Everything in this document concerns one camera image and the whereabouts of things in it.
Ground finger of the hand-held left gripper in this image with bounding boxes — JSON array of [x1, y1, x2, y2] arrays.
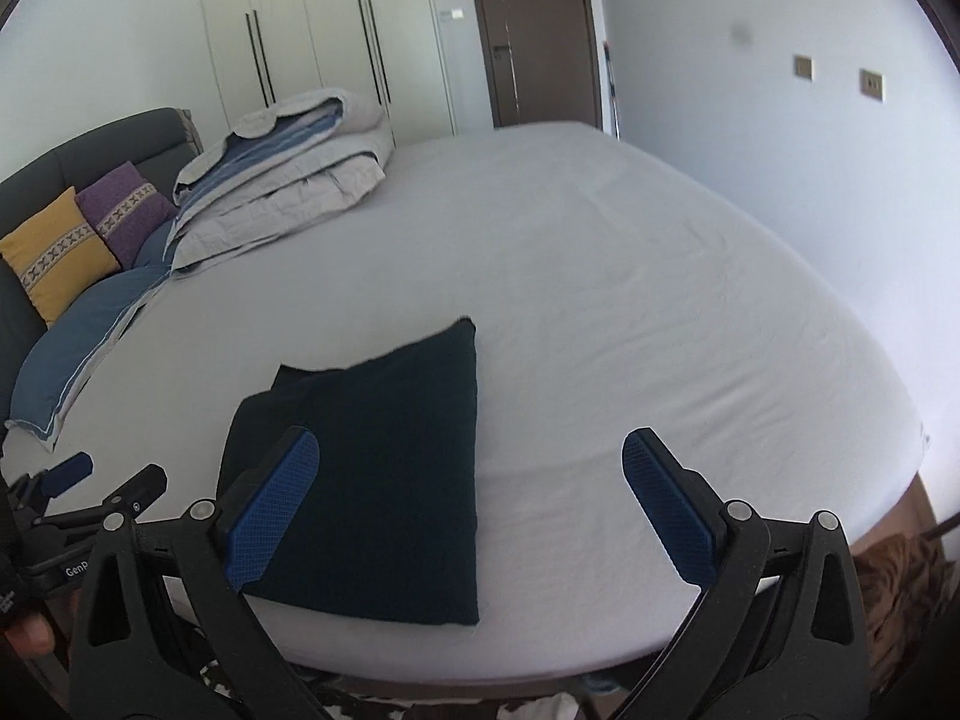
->
[[39, 453, 95, 498], [34, 464, 168, 535]]

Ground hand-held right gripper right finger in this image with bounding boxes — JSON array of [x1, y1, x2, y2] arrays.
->
[[606, 426, 872, 720]]

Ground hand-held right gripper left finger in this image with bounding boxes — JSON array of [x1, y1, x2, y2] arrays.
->
[[66, 425, 332, 720]]

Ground dark green knit sweater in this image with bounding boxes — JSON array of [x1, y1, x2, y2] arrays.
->
[[217, 315, 482, 628]]

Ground person's left hand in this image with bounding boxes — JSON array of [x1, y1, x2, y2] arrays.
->
[[3, 610, 58, 659]]

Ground blue pillow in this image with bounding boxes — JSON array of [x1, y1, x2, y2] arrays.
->
[[6, 264, 164, 452], [132, 220, 178, 271]]

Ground bed with white sheet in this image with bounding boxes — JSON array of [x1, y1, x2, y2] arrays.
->
[[0, 118, 932, 692]]

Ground yellow patterned cushion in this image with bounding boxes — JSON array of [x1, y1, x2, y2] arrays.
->
[[0, 186, 122, 329]]

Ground purple patterned cushion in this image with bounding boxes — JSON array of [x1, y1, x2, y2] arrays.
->
[[74, 160, 176, 268]]

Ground dark grey headboard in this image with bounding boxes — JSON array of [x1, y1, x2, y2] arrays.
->
[[0, 107, 206, 421]]

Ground folded grey blue duvet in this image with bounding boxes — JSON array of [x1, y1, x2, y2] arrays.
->
[[166, 88, 397, 281]]

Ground white wardrobe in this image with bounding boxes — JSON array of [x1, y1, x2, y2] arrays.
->
[[198, 0, 460, 145]]

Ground brown door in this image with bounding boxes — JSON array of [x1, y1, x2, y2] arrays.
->
[[463, 0, 608, 131]]

